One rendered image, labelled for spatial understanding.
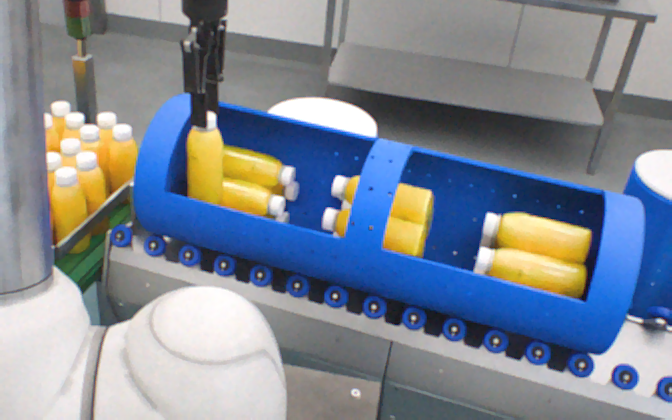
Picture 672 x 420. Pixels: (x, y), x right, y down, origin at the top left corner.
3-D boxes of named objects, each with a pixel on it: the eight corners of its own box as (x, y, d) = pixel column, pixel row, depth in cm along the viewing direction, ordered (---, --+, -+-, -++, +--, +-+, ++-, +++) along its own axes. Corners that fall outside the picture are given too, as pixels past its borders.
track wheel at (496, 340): (511, 332, 126) (510, 331, 127) (486, 325, 126) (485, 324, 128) (505, 357, 125) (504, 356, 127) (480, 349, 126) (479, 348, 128)
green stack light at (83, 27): (83, 40, 173) (81, 20, 170) (60, 34, 174) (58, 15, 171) (98, 32, 178) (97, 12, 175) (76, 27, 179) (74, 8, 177)
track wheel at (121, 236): (132, 227, 140) (136, 228, 142) (111, 221, 141) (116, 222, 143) (125, 249, 140) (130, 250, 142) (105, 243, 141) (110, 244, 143)
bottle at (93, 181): (109, 236, 151) (103, 170, 142) (76, 238, 149) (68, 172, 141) (109, 218, 156) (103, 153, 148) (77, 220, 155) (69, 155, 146)
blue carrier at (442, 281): (595, 390, 121) (652, 261, 105) (135, 259, 138) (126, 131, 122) (594, 288, 144) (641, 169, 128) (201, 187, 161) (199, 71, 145)
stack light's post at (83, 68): (114, 370, 236) (84, 60, 177) (103, 366, 237) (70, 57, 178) (120, 361, 240) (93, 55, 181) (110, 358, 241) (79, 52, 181)
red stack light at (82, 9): (81, 20, 170) (80, 4, 168) (58, 15, 171) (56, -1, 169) (97, 12, 175) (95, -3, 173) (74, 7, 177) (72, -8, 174)
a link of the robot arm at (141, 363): (285, 527, 72) (301, 375, 61) (100, 535, 70) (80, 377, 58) (278, 403, 86) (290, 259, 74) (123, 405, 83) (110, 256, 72)
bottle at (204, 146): (201, 187, 140) (200, 112, 131) (229, 197, 138) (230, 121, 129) (180, 202, 135) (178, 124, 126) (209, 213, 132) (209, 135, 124)
